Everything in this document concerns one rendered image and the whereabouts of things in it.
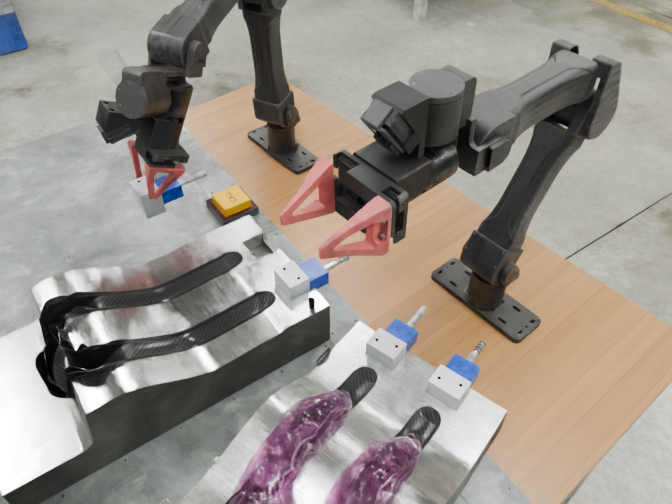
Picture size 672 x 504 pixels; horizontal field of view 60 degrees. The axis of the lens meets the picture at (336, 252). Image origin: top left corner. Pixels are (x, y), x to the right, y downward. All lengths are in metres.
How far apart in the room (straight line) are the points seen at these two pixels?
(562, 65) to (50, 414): 0.83
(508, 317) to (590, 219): 1.59
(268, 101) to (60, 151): 0.52
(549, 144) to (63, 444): 0.79
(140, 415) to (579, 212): 2.10
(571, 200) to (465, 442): 1.93
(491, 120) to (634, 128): 2.58
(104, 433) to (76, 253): 0.46
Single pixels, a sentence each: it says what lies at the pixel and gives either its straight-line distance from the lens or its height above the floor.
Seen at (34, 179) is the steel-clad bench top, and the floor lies 0.80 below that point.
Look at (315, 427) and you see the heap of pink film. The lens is 0.77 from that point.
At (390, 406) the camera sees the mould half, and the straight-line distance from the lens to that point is 0.86.
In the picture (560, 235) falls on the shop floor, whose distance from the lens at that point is 2.48.
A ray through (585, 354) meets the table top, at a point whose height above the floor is 0.80.
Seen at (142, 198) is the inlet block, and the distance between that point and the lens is 1.06.
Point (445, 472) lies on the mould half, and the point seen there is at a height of 0.86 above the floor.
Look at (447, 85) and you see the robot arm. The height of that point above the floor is 1.30.
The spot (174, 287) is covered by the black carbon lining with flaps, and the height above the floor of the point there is 0.88.
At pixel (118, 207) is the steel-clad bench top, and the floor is 0.80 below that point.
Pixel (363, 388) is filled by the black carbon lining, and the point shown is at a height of 0.85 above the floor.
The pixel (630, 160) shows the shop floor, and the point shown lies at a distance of 3.02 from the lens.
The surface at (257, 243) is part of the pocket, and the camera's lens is 1.04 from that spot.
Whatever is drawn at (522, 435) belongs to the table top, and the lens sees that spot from 0.94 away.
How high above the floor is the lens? 1.59
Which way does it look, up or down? 45 degrees down
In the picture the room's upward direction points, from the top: straight up
